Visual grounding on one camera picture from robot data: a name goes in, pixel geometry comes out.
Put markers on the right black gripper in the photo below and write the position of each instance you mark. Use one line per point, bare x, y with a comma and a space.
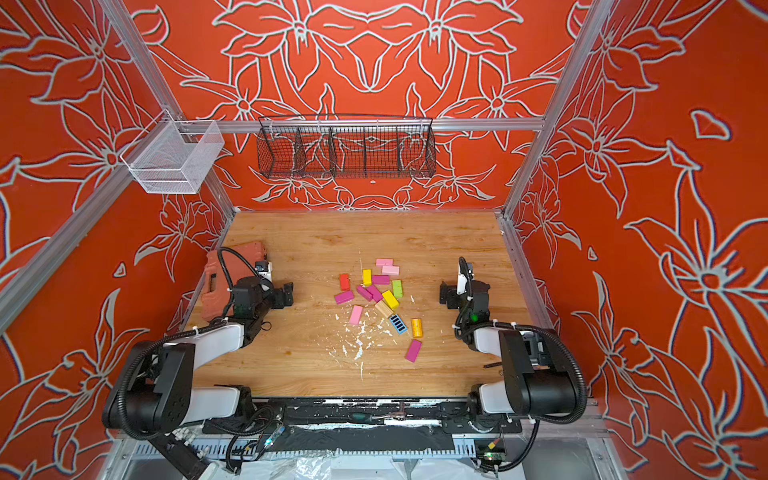
454, 294

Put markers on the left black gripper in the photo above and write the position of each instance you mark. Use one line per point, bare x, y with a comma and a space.
278, 302

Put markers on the orange yellow cylinder block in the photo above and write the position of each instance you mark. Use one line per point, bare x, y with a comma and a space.
417, 328

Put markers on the light pink block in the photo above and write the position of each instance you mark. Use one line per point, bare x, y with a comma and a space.
390, 270

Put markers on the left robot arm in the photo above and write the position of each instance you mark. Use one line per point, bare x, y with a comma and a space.
154, 393

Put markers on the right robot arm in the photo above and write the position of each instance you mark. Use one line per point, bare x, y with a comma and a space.
541, 379

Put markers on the green block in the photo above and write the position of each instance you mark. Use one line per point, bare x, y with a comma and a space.
397, 288

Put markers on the blue striped block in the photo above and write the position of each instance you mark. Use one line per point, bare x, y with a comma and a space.
398, 324

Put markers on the yellow block centre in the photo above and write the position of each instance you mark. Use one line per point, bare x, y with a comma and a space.
390, 299

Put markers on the red block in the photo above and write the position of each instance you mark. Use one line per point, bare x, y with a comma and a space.
344, 280

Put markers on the red plastic tool case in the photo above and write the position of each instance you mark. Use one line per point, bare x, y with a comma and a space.
215, 292

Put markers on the natural wood block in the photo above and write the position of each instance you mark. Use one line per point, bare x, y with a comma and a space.
383, 309

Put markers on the dark magenta block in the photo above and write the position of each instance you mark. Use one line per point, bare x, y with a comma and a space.
375, 294

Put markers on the magenta block top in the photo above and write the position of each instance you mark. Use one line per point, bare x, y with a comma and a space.
381, 279

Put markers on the pale pink block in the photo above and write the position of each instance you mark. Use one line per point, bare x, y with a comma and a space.
356, 314

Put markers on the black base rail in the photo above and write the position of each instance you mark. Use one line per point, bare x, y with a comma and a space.
370, 424

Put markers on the black wire basket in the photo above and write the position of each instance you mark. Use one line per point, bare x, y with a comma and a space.
356, 148

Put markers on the white wire basket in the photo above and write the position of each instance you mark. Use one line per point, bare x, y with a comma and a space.
165, 160

